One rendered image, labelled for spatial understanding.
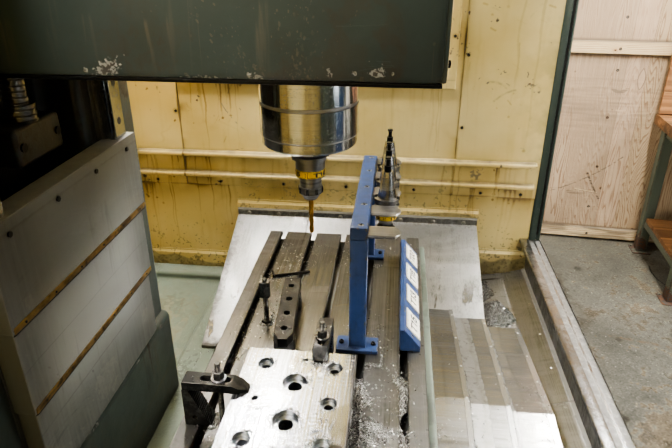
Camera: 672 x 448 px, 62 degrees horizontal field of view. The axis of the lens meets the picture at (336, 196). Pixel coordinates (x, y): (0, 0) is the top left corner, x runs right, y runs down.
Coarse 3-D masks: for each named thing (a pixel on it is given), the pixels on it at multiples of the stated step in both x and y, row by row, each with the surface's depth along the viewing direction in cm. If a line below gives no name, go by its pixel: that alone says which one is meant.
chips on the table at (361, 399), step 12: (408, 372) 126; (360, 384) 124; (396, 384) 123; (360, 396) 120; (408, 396) 120; (360, 408) 116; (396, 408) 117; (360, 420) 114; (360, 432) 111; (372, 432) 111; (348, 444) 109; (372, 444) 108; (408, 444) 108
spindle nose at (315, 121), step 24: (264, 96) 85; (288, 96) 82; (312, 96) 81; (336, 96) 82; (264, 120) 86; (288, 120) 83; (312, 120) 83; (336, 120) 84; (264, 144) 89; (288, 144) 85; (312, 144) 84; (336, 144) 86
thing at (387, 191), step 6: (384, 174) 133; (390, 174) 132; (384, 180) 133; (390, 180) 133; (384, 186) 133; (390, 186) 133; (378, 192) 136; (384, 192) 134; (390, 192) 134; (384, 198) 134; (390, 198) 134
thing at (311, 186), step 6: (300, 180) 94; (306, 180) 93; (312, 180) 93; (318, 180) 94; (300, 186) 95; (306, 186) 94; (312, 186) 94; (318, 186) 94; (300, 192) 95; (306, 192) 94; (312, 192) 94; (318, 192) 94; (306, 198) 95; (312, 198) 95
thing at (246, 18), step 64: (0, 0) 76; (64, 0) 75; (128, 0) 74; (192, 0) 73; (256, 0) 72; (320, 0) 71; (384, 0) 70; (448, 0) 70; (0, 64) 80; (64, 64) 78; (128, 64) 77; (192, 64) 76; (256, 64) 75; (320, 64) 74; (384, 64) 74; (448, 64) 74
